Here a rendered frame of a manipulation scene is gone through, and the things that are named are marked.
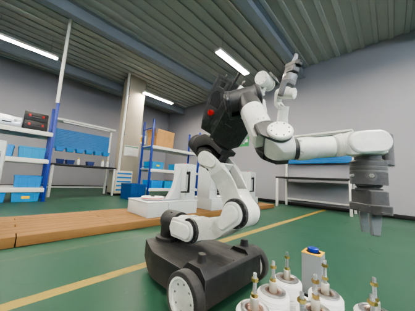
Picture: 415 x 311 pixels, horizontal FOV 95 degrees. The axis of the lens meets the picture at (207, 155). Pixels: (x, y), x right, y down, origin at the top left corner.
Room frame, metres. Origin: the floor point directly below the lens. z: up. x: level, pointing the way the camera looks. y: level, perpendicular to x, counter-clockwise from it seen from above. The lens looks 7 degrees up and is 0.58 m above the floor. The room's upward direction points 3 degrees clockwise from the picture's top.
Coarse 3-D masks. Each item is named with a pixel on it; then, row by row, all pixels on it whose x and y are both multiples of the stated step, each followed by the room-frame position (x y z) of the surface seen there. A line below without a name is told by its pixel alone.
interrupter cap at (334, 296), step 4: (312, 288) 0.66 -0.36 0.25; (320, 288) 0.66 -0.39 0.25; (320, 292) 0.64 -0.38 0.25; (332, 292) 0.64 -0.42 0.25; (336, 292) 0.64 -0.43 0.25; (320, 296) 0.62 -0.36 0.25; (324, 296) 0.62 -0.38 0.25; (328, 296) 0.62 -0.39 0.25; (332, 296) 0.62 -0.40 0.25; (336, 296) 0.62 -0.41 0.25; (332, 300) 0.60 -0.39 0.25; (336, 300) 0.61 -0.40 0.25
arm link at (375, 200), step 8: (352, 176) 0.57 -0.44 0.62; (360, 176) 0.54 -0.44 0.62; (368, 176) 0.53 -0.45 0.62; (376, 176) 0.52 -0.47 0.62; (384, 176) 0.52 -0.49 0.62; (360, 184) 0.56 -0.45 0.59; (368, 184) 0.53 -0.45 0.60; (376, 184) 0.52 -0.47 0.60; (384, 184) 0.52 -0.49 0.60; (352, 192) 0.60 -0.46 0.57; (360, 192) 0.56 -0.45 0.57; (368, 192) 0.53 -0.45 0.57; (376, 192) 0.52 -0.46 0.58; (384, 192) 0.52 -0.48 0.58; (352, 200) 0.60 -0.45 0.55; (360, 200) 0.56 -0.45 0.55; (368, 200) 0.53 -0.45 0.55; (376, 200) 0.52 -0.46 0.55; (384, 200) 0.52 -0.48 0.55; (352, 208) 0.60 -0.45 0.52; (360, 208) 0.56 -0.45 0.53; (368, 208) 0.53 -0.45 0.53; (376, 208) 0.51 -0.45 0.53; (384, 208) 0.50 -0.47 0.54; (392, 208) 0.51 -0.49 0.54
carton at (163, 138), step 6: (150, 132) 5.53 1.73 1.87; (162, 132) 5.49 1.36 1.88; (168, 132) 5.63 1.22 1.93; (150, 138) 5.58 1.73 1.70; (156, 138) 5.37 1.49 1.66; (162, 138) 5.53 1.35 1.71; (168, 138) 5.68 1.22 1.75; (150, 144) 5.56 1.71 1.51; (156, 144) 5.38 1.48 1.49; (162, 144) 5.54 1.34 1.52; (168, 144) 5.69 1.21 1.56
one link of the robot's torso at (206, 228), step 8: (224, 208) 0.94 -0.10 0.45; (232, 208) 0.90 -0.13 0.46; (240, 208) 0.89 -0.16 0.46; (224, 216) 0.93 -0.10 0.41; (232, 216) 0.90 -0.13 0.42; (240, 216) 0.88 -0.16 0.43; (192, 224) 1.13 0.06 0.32; (200, 224) 1.11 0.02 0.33; (208, 224) 1.07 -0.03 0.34; (216, 224) 0.98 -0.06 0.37; (224, 224) 0.93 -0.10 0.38; (232, 224) 0.91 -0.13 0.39; (200, 232) 1.11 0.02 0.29; (208, 232) 1.06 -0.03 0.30; (216, 232) 1.00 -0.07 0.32; (224, 232) 0.94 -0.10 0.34; (232, 232) 1.07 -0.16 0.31; (192, 240) 1.13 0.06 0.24; (200, 240) 1.10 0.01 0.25
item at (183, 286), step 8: (176, 272) 0.86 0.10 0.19; (184, 272) 0.84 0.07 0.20; (192, 272) 0.85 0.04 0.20; (168, 280) 0.90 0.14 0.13; (176, 280) 0.87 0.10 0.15; (184, 280) 0.82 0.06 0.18; (192, 280) 0.81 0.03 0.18; (168, 288) 0.89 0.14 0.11; (176, 288) 0.87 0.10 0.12; (184, 288) 0.84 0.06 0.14; (192, 288) 0.79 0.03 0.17; (200, 288) 0.80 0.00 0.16; (168, 296) 0.89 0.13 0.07; (176, 296) 0.87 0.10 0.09; (184, 296) 0.84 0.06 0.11; (192, 296) 0.78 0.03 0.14; (200, 296) 0.79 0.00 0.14; (168, 304) 0.89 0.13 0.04; (176, 304) 0.87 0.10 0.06; (184, 304) 0.83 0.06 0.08; (192, 304) 0.78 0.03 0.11; (200, 304) 0.78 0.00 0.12
